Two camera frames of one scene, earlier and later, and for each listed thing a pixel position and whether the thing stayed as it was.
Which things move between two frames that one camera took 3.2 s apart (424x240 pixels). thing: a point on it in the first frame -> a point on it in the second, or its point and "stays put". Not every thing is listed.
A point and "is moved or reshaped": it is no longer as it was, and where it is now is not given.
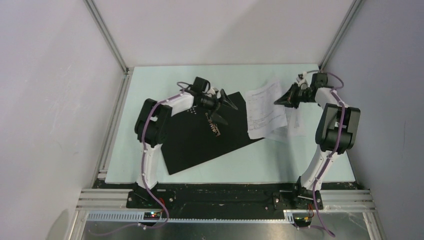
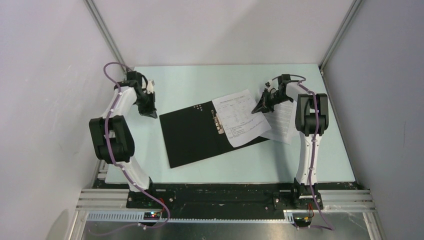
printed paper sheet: [264, 117] is moved or reshaped
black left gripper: [225, 100] -> [150, 111]
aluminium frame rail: [107, 36] stays put
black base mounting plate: [178, 195] stays put
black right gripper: [286, 99] -> [263, 106]
